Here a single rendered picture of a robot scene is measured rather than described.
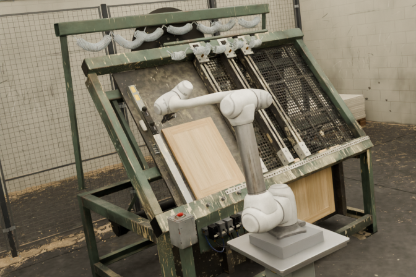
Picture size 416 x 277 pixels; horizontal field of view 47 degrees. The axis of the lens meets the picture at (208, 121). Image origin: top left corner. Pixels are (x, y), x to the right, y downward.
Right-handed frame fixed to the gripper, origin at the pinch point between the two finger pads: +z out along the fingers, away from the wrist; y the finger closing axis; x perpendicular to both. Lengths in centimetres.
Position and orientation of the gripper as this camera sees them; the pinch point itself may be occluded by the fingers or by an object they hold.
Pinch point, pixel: (164, 119)
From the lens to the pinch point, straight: 322.1
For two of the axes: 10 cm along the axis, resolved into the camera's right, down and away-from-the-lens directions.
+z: -4.1, 5.2, 7.5
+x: -7.9, 2.1, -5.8
